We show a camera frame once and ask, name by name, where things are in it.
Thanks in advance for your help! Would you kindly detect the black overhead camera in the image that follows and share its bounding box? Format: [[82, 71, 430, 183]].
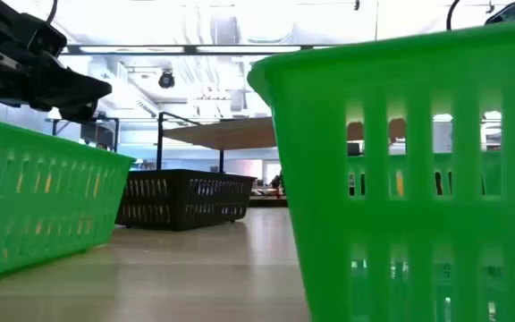
[[157, 69, 176, 89]]

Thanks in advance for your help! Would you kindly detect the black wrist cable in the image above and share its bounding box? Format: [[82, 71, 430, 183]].
[[445, 0, 463, 31], [46, 0, 60, 24]]

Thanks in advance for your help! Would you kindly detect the green slotted plastic basket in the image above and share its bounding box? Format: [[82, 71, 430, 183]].
[[0, 114, 137, 284], [247, 20, 515, 322]]

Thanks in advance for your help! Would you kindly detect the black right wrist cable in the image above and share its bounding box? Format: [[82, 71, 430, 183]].
[[445, 0, 463, 31]]

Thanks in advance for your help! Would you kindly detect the black aluminium rig frame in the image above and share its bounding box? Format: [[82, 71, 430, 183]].
[[60, 43, 334, 56]]

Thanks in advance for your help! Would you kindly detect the black slotted plastic basket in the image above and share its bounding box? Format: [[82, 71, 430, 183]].
[[114, 168, 258, 232]]

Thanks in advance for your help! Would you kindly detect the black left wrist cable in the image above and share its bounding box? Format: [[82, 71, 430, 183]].
[[46, 0, 60, 24]]

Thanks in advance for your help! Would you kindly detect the black metal background frame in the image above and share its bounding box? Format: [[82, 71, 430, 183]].
[[45, 116, 121, 153]]

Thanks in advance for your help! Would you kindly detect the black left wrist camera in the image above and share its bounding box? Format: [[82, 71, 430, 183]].
[[18, 12, 69, 59]]

